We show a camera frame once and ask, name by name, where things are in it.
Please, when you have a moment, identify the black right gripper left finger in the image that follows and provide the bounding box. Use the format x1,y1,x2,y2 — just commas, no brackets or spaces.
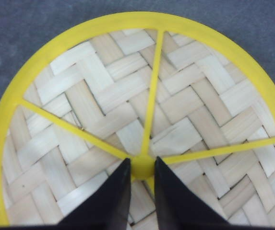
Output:
57,158,131,230

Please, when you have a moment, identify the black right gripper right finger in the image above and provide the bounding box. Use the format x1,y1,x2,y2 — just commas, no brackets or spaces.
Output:
155,157,226,230

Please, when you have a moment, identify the woven bamboo steamer lid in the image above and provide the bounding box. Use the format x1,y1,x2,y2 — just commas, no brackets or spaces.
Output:
0,11,275,230

